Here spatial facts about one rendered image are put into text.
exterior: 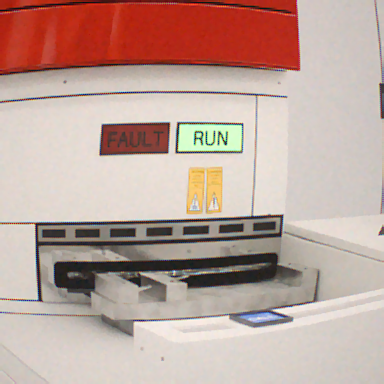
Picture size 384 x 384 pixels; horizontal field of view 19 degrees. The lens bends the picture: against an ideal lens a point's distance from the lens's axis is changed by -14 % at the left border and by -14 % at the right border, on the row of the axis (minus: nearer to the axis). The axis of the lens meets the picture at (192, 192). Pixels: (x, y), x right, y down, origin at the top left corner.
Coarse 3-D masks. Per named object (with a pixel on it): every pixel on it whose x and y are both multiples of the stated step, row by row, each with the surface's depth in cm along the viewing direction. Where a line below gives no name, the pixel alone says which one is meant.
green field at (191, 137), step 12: (180, 132) 197; (192, 132) 198; (204, 132) 199; (216, 132) 200; (228, 132) 201; (240, 132) 203; (180, 144) 198; (192, 144) 199; (204, 144) 200; (216, 144) 201; (228, 144) 202; (240, 144) 203
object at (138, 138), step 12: (108, 132) 191; (120, 132) 192; (132, 132) 193; (144, 132) 194; (156, 132) 195; (108, 144) 191; (120, 144) 192; (132, 144) 193; (144, 144) 194; (156, 144) 196
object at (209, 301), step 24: (192, 288) 195; (216, 288) 196; (240, 288) 196; (264, 288) 197; (288, 288) 196; (312, 288) 198; (120, 312) 181; (144, 312) 183; (168, 312) 185; (192, 312) 187; (216, 312) 189
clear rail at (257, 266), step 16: (80, 272) 190; (112, 272) 193; (128, 272) 194; (144, 272) 195; (160, 272) 197; (176, 272) 198; (192, 272) 200; (208, 272) 201; (224, 272) 203; (240, 272) 204
